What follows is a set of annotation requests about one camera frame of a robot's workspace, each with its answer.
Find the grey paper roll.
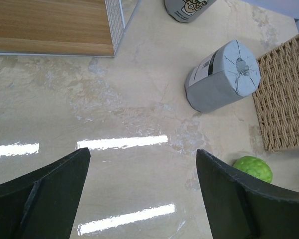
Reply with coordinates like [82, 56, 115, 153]
[184, 40, 261, 113]
[163, 0, 216, 23]

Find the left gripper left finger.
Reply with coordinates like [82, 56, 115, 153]
[0, 148, 91, 239]

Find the green lime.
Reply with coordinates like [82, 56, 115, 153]
[233, 156, 273, 183]

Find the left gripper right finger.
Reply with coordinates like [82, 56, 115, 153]
[196, 149, 299, 239]

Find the white wire wooden shelf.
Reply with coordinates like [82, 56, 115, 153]
[0, 0, 139, 57]

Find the wicker fruit basket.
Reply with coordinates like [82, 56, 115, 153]
[253, 34, 299, 152]

